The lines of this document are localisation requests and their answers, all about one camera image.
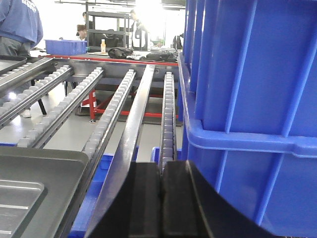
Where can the black bag on table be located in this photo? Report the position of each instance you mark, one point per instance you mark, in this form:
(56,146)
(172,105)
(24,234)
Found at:
(119,52)

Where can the steel divider bar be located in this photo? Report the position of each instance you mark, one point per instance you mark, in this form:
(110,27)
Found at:
(120,167)

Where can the seated person in background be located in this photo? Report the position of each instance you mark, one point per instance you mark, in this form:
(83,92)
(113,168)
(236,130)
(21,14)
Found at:
(81,32)

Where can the standing person in vest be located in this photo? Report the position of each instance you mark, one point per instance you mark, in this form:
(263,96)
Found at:
(140,38)

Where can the stacked blue crates right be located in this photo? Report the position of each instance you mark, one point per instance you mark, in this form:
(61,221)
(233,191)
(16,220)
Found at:
(248,79)

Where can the large grey base tray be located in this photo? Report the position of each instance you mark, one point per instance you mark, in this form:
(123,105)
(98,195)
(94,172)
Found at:
(60,172)

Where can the person in blue shirt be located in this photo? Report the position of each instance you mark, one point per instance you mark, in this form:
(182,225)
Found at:
(20,27)

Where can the grey roller track rail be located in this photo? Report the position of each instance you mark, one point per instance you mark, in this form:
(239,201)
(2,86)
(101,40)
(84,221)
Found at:
(10,110)

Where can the orange juice bottle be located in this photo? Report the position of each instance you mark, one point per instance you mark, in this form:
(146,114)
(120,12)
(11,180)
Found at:
(103,46)

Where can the blue bin below rails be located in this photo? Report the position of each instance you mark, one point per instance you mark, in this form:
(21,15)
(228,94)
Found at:
(85,213)

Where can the small blue bin far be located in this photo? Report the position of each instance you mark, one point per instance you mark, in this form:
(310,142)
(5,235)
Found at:
(66,47)

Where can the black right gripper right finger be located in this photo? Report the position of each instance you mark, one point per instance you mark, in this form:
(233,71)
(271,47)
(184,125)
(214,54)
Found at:
(191,208)

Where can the silver ribbed metal tray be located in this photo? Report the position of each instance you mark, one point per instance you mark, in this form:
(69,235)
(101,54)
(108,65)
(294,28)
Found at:
(18,202)

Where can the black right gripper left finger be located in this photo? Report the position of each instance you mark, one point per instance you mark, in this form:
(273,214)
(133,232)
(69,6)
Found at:
(134,211)

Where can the black metal shelf rack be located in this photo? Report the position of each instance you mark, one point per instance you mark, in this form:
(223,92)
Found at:
(112,27)

